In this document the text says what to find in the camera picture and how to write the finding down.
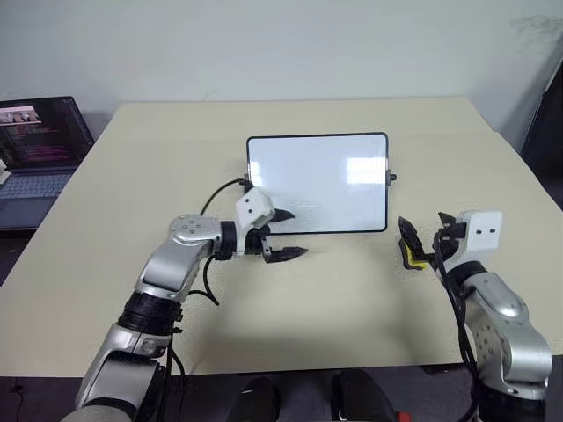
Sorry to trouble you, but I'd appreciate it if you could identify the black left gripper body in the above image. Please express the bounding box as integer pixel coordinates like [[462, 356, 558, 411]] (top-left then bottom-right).
[[244, 223, 274, 258]]

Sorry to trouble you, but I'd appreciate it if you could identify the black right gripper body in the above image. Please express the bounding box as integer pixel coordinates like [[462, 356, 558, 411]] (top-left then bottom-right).
[[432, 222, 468, 267]]

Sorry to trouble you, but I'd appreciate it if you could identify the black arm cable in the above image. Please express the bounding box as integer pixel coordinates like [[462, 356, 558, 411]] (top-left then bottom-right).
[[432, 236, 481, 422], [165, 177, 246, 380]]

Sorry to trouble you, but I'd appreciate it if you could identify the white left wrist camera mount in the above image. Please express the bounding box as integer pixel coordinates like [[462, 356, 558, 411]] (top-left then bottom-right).
[[234, 187, 276, 257]]

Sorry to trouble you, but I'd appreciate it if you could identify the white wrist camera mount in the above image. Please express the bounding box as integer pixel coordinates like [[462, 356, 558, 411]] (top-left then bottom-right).
[[234, 187, 276, 257], [442, 209, 504, 270]]

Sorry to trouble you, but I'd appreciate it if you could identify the yellow and black eraser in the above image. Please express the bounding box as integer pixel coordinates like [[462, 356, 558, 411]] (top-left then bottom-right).
[[398, 239, 429, 271]]

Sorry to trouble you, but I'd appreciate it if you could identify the black flat panel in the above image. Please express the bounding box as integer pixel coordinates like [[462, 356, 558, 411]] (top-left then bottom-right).
[[520, 59, 563, 186]]

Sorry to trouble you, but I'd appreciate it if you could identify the dark rounded shape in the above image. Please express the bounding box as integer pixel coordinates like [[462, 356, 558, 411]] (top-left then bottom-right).
[[236, 375, 282, 422], [331, 368, 391, 422]]

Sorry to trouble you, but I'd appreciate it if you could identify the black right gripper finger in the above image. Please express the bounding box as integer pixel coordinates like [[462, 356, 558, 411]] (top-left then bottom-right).
[[437, 211, 467, 235], [397, 215, 439, 266]]

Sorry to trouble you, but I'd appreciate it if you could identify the open grey laptop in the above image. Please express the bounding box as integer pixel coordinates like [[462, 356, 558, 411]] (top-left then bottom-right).
[[0, 96, 96, 231]]

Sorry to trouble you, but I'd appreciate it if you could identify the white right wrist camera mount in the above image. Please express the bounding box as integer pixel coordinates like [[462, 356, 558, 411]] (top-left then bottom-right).
[[442, 209, 504, 270]]

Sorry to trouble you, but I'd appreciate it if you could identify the black framed whiteboard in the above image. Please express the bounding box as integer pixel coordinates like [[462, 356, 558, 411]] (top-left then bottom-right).
[[239, 131, 398, 236]]

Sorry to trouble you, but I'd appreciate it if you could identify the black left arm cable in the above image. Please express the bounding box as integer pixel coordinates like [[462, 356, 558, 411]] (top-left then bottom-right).
[[165, 177, 246, 380]]

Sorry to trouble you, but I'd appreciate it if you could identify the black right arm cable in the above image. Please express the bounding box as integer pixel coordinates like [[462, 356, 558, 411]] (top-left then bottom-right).
[[432, 236, 481, 422]]

